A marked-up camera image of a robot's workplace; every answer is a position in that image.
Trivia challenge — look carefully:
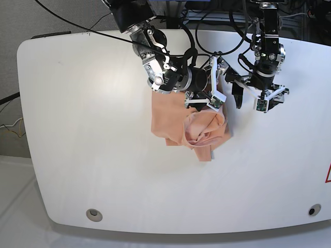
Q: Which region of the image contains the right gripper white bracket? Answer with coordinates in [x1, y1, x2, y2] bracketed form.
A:
[183, 56, 223, 111]

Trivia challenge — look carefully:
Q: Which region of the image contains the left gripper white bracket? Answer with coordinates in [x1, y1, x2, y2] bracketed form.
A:
[226, 69, 289, 112]

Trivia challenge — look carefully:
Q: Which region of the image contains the peach orange T-shirt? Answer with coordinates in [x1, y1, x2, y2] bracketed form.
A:
[151, 92, 231, 162]

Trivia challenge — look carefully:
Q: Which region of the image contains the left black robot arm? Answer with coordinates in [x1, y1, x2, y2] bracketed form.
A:
[185, 1, 289, 113]

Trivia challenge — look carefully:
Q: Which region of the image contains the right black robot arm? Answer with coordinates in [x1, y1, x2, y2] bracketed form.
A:
[103, 1, 227, 112]

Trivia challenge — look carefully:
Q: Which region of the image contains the red triangle sticker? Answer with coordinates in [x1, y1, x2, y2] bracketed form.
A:
[325, 165, 331, 183]

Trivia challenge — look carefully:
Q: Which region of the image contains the right table grommet hole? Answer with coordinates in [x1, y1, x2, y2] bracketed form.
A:
[308, 204, 322, 216]

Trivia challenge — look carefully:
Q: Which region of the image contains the table grommet hole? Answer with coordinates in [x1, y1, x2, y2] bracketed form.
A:
[308, 204, 322, 216]
[86, 209, 103, 222]

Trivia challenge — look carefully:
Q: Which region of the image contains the left table grommet hole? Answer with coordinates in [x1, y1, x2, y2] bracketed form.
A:
[86, 209, 103, 222]

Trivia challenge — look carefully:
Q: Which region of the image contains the black bar table edge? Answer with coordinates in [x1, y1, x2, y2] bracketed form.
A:
[31, 31, 72, 39]

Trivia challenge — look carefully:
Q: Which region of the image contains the black table leg left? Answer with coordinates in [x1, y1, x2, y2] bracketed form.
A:
[0, 92, 20, 105]

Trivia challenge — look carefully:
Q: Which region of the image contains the black metal equipment frame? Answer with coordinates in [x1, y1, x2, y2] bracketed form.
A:
[158, 1, 330, 45]

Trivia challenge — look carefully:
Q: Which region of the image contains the black cable on carpet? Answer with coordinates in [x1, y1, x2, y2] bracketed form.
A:
[87, 11, 112, 34]

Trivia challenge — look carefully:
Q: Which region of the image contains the yellow cable on floor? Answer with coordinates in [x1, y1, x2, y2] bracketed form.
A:
[0, 120, 24, 138]

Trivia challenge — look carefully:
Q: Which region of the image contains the white cable on floor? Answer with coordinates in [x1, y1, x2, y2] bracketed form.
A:
[0, 117, 24, 129]

